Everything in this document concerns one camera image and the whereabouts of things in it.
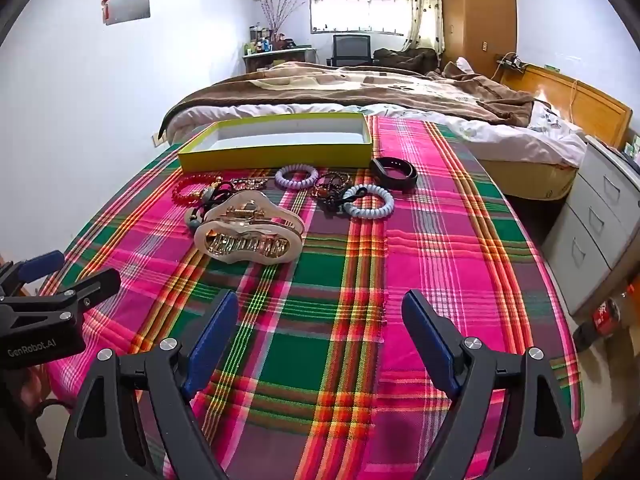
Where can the black wristband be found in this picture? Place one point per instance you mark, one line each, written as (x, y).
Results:
(394, 173)

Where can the cluttered desk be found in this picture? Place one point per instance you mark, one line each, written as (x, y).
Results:
(265, 50)

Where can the person left hand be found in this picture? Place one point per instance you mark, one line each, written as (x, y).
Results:
(32, 386)

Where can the window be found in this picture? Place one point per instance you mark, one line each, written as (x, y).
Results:
(386, 17)

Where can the black office chair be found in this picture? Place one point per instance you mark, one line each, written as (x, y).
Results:
(350, 50)

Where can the wooden wardrobe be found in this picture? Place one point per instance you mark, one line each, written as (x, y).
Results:
(482, 31)

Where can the beige gold hair claw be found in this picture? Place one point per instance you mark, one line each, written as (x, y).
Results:
(250, 227)

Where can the dried branch bouquet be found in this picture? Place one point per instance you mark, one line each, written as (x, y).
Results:
(277, 12)

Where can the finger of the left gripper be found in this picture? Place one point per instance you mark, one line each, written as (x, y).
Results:
(14, 276)
(85, 292)

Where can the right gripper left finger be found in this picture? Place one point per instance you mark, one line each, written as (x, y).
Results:
(104, 438)

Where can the yellow-green shallow box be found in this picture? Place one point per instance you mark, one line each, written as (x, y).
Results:
(342, 140)

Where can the wooden headboard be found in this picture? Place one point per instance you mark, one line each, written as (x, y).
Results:
(597, 113)

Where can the grey drawer cabinet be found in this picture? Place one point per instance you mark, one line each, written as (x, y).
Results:
(593, 247)

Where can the power strip with cables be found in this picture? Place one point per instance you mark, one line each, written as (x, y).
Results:
(509, 61)

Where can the brown fleece blanket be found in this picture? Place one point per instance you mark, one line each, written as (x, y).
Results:
(450, 92)

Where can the patterned curtain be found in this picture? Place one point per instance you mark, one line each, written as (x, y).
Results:
(425, 25)

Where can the pink plaid tablecloth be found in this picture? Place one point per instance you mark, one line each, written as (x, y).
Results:
(322, 380)

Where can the dark clothes pile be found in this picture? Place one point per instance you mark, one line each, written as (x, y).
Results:
(419, 60)

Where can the red soda bottle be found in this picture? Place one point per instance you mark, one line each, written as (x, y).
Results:
(617, 312)

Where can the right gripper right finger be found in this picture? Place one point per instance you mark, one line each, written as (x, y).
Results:
(535, 438)

